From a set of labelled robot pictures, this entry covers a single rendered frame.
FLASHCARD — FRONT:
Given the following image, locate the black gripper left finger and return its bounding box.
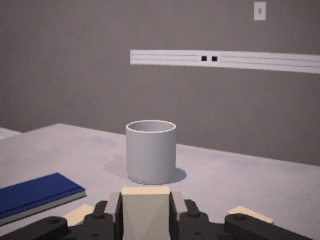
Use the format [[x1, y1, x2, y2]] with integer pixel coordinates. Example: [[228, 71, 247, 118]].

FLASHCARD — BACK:
[[0, 192, 124, 240]]

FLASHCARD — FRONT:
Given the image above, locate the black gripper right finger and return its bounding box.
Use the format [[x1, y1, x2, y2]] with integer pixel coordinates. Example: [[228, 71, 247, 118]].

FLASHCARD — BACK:
[[169, 191, 313, 240]]

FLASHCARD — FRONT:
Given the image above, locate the grey cup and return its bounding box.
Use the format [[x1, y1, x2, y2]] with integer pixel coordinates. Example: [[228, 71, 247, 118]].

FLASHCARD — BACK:
[[126, 120, 176, 185]]

